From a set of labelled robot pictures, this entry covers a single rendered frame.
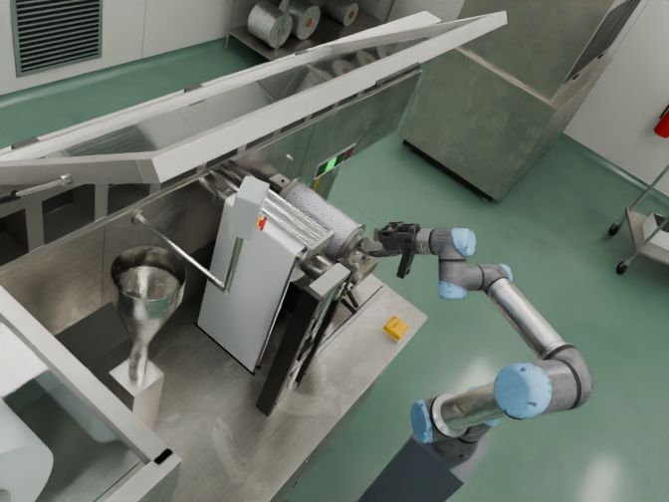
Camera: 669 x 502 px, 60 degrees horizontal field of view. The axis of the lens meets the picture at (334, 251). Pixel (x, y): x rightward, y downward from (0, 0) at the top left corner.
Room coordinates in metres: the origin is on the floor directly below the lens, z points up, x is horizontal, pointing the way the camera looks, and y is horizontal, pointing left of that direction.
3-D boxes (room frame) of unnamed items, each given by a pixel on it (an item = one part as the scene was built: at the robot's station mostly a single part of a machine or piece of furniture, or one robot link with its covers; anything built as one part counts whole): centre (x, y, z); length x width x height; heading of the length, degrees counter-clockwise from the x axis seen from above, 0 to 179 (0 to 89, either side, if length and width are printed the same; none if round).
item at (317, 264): (1.10, 0.03, 1.34); 0.06 x 0.06 x 0.06; 70
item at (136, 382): (0.71, 0.31, 1.19); 0.14 x 0.14 x 0.57
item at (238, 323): (1.09, 0.23, 1.17); 0.34 x 0.05 x 0.54; 70
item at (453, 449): (1.08, -0.57, 0.95); 0.15 x 0.15 x 0.10
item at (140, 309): (0.71, 0.31, 1.50); 0.14 x 0.14 x 0.06
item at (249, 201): (0.84, 0.18, 1.66); 0.07 x 0.07 x 0.10; 6
